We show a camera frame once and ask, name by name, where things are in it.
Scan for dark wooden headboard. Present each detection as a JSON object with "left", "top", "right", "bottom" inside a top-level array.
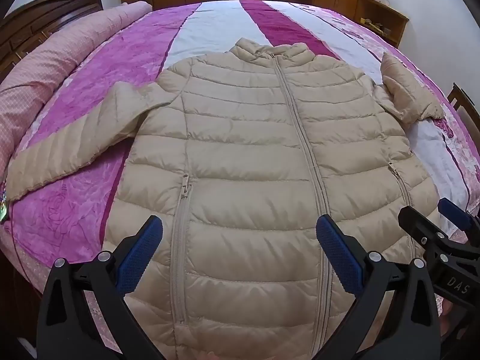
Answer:
[{"left": 0, "top": 0, "right": 104, "bottom": 74}]

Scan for beige puffer jacket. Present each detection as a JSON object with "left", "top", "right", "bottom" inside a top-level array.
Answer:
[{"left": 5, "top": 37, "right": 456, "bottom": 360}]

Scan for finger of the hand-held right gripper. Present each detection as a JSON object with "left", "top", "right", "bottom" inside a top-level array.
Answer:
[
  {"left": 437, "top": 197, "right": 480, "bottom": 233},
  {"left": 397, "top": 205, "right": 451, "bottom": 256}
]

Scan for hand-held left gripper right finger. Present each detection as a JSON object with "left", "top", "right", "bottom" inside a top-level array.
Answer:
[{"left": 316, "top": 214, "right": 441, "bottom": 360}]

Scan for pink striped bedspread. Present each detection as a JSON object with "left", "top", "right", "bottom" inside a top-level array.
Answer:
[{"left": 0, "top": 0, "right": 480, "bottom": 349}]

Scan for wooden chair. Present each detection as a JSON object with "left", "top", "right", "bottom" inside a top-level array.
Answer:
[{"left": 447, "top": 82, "right": 480, "bottom": 136}]

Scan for rolled pink quilt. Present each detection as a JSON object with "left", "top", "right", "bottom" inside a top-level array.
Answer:
[{"left": 0, "top": 1, "right": 152, "bottom": 166}]

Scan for smartphone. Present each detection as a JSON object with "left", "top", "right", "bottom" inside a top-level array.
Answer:
[{"left": 0, "top": 180, "right": 12, "bottom": 226}]

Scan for small yellow shelf objects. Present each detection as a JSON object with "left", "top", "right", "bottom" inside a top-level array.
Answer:
[{"left": 360, "top": 17, "right": 392, "bottom": 37}]

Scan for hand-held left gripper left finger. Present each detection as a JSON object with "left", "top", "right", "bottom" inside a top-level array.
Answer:
[{"left": 36, "top": 215, "right": 166, "bottom": 360}]

